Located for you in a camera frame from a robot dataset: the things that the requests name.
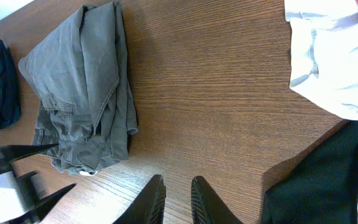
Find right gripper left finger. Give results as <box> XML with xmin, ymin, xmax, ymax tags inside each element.
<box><xmin>113</xmin><ymin>175</ymin><xmax>166</xmax><ymax>224</ymax></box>

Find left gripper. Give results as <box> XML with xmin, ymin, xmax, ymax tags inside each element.
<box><xmin>0</xmin><ymin>143</ymin><xmax>76</xmax><ymax>224</ymax></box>

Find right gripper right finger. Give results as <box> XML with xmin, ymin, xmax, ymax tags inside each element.
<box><xmin>191</xmin><ymin>176</ymin><xmax>242</xmax><ymax>224</ymax></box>

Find grey cargo shorts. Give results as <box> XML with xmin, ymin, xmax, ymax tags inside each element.
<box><xmin>18</xmin><ymin>1</ymin><xmax>137</xmax><ymax>176</ymax></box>

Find black garment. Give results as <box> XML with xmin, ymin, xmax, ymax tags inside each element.
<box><xmin>261</xmin><ymin>121</ymin><xmax>358</xmax><ymax>224</ymax></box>

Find white t-shirt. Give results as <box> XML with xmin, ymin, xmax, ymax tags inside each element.
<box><xmin>284</xmin><ymin>0</ymin><xmax>358</xmax><ymax>121</ymax></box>

